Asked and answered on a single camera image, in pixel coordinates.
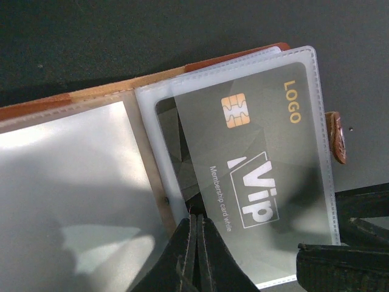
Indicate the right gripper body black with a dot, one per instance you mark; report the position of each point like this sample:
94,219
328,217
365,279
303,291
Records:
354,205

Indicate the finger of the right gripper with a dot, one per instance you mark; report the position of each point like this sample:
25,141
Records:
342,268

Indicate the black vip card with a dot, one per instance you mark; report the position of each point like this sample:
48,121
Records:
252,144

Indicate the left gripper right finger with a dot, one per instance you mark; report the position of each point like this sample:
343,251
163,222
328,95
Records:
218,271

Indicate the brown leather card holder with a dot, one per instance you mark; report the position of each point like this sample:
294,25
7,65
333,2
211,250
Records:
92,191

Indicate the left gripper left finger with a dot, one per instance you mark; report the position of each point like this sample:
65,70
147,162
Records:
174,270

